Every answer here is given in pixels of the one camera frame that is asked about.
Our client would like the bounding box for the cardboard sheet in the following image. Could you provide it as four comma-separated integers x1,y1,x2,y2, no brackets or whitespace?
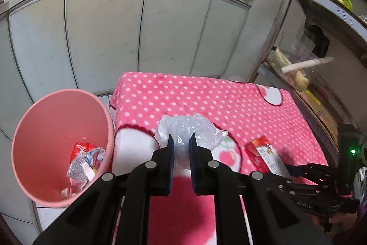
301,87,339,133

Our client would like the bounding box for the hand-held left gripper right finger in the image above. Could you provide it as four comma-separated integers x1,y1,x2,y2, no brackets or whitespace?
188,133,334,245

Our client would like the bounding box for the white kitchen cabinet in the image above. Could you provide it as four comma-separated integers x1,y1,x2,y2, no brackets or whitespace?
0,0,254,131

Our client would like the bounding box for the yellow food piece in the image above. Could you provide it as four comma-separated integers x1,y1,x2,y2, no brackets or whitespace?
295,71,310,90

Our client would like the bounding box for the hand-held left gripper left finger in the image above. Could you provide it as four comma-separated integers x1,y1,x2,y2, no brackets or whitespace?
33,134,176,245

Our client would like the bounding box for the clear plastic container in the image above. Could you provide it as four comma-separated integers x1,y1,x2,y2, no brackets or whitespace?
271,33,319,90

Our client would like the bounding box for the red snack wrapper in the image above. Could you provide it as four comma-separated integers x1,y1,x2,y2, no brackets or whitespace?
72,142,99,161

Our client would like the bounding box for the foil wrapper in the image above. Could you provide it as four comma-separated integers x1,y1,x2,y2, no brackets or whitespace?
86,147,106,170

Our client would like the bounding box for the pink polka dot blanket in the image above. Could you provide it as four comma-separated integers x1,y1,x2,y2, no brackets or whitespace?
110,71,330,245

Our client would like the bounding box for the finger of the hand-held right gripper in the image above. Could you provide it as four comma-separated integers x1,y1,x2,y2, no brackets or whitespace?
284,163,340,186
275,176,339,206

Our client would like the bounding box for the silver scouring pad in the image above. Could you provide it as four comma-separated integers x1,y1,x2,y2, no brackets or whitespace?
67,152,90,179

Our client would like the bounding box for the small red box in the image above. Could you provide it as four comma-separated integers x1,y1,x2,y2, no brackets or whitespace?
245,136,289,177

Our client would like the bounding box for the pale vegetable piece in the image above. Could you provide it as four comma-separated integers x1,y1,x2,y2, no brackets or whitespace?
275,48,291,68

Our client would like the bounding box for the white rolling pin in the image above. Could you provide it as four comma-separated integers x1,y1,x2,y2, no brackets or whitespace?
281,56,335,74

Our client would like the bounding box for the person's right hand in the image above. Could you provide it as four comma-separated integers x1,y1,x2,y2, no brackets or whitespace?
312,205,360,234

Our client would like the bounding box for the pink plastic bin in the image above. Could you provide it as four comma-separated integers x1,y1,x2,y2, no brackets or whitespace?
11,89,116,209

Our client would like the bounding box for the white plastic bag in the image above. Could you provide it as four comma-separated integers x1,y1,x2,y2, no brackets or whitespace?
155,113,229,170

